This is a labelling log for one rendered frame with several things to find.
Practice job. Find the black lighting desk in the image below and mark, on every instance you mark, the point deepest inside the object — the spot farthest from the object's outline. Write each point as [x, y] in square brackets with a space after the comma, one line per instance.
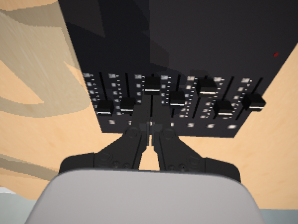
[185, 49]

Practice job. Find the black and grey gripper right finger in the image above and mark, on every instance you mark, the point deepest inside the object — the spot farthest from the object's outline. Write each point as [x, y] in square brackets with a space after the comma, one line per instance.
[174, 155]

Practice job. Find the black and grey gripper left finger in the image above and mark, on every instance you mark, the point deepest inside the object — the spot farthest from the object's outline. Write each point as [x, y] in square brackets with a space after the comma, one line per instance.
[123, 153]

